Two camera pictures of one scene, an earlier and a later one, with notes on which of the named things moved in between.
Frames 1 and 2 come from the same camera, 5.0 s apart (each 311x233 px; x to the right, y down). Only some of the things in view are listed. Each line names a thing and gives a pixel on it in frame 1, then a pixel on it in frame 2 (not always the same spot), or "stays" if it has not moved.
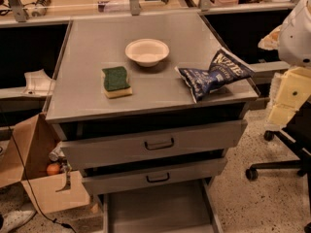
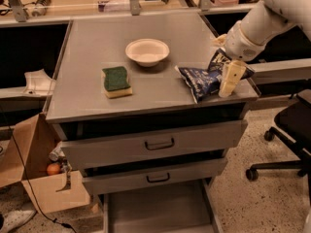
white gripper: [295, 41] to [240, 45]
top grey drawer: [88, 145] stays
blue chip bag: [224, 70] stays
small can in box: [56, 153] stays
